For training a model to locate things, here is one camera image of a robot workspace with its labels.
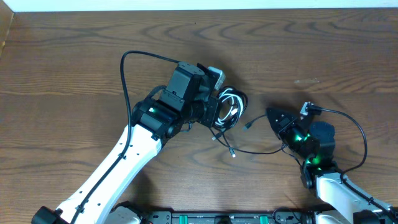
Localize black USB cable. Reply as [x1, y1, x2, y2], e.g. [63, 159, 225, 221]
[208, 86, 289, 159]

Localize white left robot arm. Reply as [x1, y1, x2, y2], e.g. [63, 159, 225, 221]
[32, 85, 220, 223]

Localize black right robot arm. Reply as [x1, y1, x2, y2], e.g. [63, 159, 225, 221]
[266, 102, 397, 223]

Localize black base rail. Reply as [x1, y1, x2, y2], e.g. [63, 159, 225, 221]
[108, 210, 315, 224]

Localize white USB cable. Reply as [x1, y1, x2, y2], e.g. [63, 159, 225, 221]
[214, 88, 244, 127]

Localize left camera cable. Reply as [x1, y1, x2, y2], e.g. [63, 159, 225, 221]
[70, 50, 181, 224]

